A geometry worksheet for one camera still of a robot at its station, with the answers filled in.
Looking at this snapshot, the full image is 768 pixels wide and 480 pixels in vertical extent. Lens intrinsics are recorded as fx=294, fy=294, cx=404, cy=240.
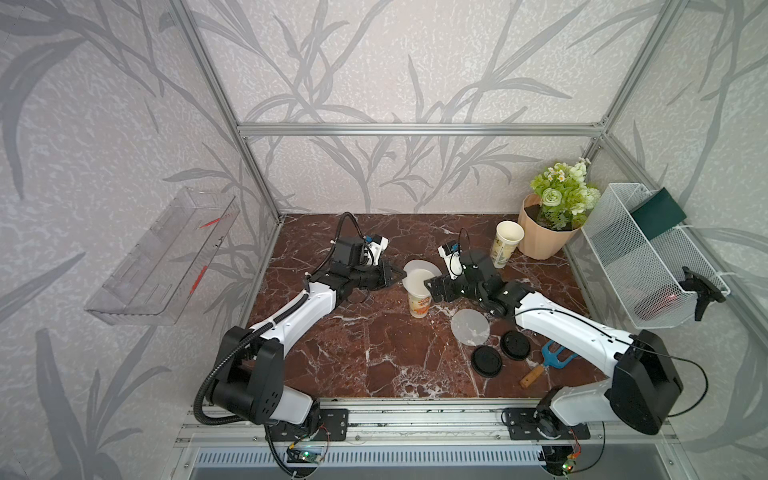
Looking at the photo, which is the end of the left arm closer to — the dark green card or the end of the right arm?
the end of the right arm

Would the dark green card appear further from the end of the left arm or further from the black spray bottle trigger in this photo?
the end of the left arm

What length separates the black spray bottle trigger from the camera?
55 centimetres

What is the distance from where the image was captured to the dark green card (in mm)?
697
